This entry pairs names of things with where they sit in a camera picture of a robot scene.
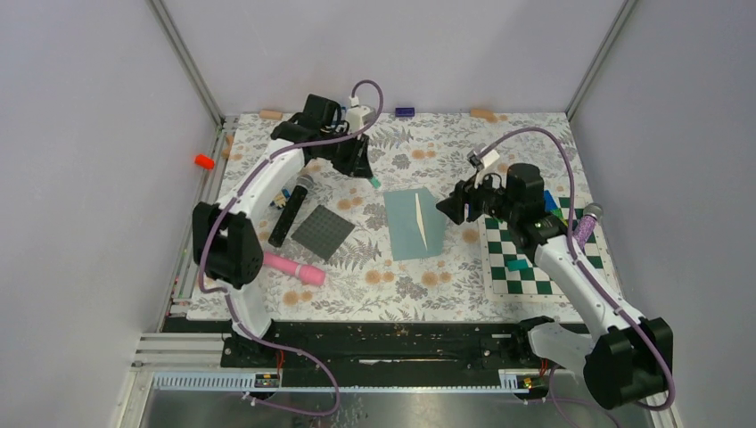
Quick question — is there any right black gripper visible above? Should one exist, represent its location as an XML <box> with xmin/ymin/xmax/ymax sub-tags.
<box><xmin>435</xmin><ymin>168</ymin><xmax>519</xmax><ymax>226</ymax></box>

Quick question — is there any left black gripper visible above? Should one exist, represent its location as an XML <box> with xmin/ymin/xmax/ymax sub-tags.
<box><xmin>321</xmin><ymin>128</ymin><xmax>373</xmax><ymax>179</ymax></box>

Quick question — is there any light blue envelope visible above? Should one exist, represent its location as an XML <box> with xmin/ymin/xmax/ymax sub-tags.
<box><xmin>383</xmin><ymin>187</ymin><xmax>447</xmax><ymax>261</ymax></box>

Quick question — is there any beige letter paper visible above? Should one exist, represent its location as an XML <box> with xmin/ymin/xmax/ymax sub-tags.
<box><xmin>415</xmin><ymin>193</ymin><xmax>428</xmax><ymax>251</ymax></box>

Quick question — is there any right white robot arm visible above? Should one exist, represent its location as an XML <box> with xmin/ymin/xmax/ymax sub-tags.
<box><xmin>436</xmin><ymin>163</ymin><xmax>676</xmax><ymax>409</ymax></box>

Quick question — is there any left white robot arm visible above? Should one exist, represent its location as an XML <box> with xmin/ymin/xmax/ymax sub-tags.
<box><xmin>192</xmin><ymin>95</ymin><xmax>382</xmax><ymax>366</ymax></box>

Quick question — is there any dark purple lego brick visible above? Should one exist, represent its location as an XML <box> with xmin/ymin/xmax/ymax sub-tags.
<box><xmin>394</xmin><ymin>107</ymin><xmax>415</xmax><ymax>118</ymax></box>

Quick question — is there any grey lego baseplate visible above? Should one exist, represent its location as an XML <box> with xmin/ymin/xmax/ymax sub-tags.
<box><xmin>292</xmin><ymin>205</ymin><xmax>355</xmax><ymax>261</ymax></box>

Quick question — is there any floral table mat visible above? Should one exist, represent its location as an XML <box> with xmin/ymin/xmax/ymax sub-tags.
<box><xmin>256</xmin><ymin>112</ymin><xmax>591</xmax><ymax>323</ymax></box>

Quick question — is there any right wooden cylinder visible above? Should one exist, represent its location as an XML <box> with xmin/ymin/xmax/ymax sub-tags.
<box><xmin>469</xmin><ymin>109</ymin><xmax>499</xmax><ymax>123</ymax></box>

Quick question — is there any wooden cylinder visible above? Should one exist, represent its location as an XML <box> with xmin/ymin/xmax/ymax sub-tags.
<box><xmin>259</xmin><ymin>110</ymin><xmax>284</xmax><ymax>121</ymax></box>
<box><xmin>469</xmin><ymin>109</ymin><xmax>499</xmax><ymax>123</ymax></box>

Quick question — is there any blue green lego block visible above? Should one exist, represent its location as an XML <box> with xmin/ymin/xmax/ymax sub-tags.
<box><xmin>543</xmin><ymin>190</ymin><xmax>561</xmax><ymax>212</ymax></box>

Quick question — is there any green white chessboard mat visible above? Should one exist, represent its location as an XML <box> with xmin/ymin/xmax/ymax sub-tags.
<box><xmin>478</xmin><ymin>215</ymin><xmax>620</xmax><ymax>303</ymax></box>

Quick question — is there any teal small block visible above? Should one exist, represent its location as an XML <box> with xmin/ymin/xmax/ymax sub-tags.
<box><xmin>505</xmin><ymin>259</ymin><xmax>529</xmax><ymax>272</ymax></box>

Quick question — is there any left wooden cylinder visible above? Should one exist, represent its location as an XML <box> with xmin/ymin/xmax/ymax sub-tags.
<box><xmin>259</xmin><ymin>110</ymin><xmax>284</xmax><ymax>121</ymax></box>

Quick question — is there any orange red cap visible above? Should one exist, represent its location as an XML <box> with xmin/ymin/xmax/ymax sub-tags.
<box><xmin>193</xmin><ymin>153</ymin><xmax>216</xmax><ymax>170</ymax></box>

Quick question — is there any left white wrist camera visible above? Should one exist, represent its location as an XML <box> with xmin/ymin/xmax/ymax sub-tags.
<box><xmin>345</xmin><ymin>96</ymin><xmax>376</xmax><ymax>134</ymax></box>

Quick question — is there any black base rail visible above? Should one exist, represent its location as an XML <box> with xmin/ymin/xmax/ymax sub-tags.
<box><xmin>219</xmin><ymin>318</ymin><xmax>597</xmax><ymax>388</ymax></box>

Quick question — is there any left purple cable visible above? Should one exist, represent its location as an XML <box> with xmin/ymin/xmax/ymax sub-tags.
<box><xmin>196</xmin><ymin>79</ymin><xmax>385</xmax><ymax>418</ymax></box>

